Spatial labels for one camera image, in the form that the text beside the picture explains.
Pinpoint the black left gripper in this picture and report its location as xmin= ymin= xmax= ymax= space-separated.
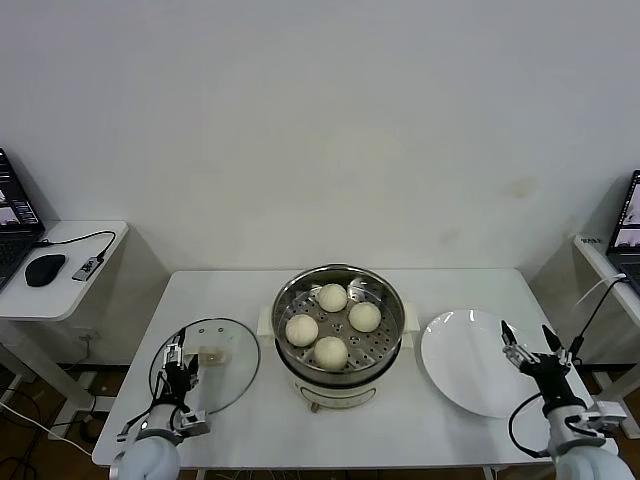
xmin=158 ymin=326 xmax=200 ymax=410

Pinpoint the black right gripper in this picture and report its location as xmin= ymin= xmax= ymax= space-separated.
xmin=499 ymin=320 xmax=584 ymax=416

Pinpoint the glass lid with cream handle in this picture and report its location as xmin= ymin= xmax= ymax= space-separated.
xmin=148 ymin=317 xmax=262 ymax=416

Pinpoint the white steamed baozi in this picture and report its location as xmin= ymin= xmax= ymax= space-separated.
xmin=317 ymin=283 xmax=349 ymax=313
xmin=347 ymin=302 xmax=383 ymax=333
xmin=313 ymin=335 xmax=349 ymax=370
xmin=285 ymin=314 xmax=320 ymax=347

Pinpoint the perforated stainless steel steamer basket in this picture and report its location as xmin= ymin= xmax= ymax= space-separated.
xmin=257 ymin=264 xmax=419 ymax=385

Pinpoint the white round plate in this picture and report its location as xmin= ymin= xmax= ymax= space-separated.
xmin=420 ymin=308 xmax=546 ymax=419

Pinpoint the white side table with label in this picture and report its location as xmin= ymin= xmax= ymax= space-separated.
xmin=572 ymin=233 xmax=640 ymax=416

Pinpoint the grey usb hub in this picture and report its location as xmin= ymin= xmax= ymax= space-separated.
xmin=71 ymin=253 xmax=105 ymax=282

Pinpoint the white side table with mouse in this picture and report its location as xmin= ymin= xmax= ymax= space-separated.
xmin=0 ymin=219 xmax=130 ymax=416

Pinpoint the cream electric cooking pot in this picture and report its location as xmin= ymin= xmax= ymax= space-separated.
xmin=272 ymin=332 xmax=415 ymax=414

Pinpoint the black computer mouse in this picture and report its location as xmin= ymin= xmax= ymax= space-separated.
xmin=24 ymin=253 xmax=67 ymax=288

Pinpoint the black laptop beside mouse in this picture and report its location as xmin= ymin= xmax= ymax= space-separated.
xmin=0 ymin=147 xmax=46 ymax=291

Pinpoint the black laptop power cable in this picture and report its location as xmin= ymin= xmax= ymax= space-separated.
xmin=569 ymin=277 xmax=629 ymax=367

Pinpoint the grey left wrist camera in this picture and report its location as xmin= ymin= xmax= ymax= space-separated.
xmin=179 ymin=409 xmax=210 ymax=437

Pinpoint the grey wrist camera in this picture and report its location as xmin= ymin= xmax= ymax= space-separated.
xmin=179 ymin=409 xmax=210 ymax=437
xmin=592 ymin=401 xmax=629 ymax=436

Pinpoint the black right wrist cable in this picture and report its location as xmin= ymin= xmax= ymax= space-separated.
xmin=507 ymin=392 xmax=551 ymax=459

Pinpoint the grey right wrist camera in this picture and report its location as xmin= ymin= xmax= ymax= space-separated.
xmin=592 ymin=401 xmax=629 ymax=436

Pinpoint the white laptop cable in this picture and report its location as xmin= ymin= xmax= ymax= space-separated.
xmin=574 ymin=272 xmax=627 ymax=307

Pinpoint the white floor cable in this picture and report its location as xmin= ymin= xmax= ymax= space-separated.
xmin=0 ymin=402 xmax=96 ymax=456

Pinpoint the black laptop with two cables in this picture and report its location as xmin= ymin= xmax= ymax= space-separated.
xmin=605 ymin=169 xmax=640 ymax=291

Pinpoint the black usb hub cable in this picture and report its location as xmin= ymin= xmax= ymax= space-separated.
xmin=35 ymin=229 xmax=117 ymax=261

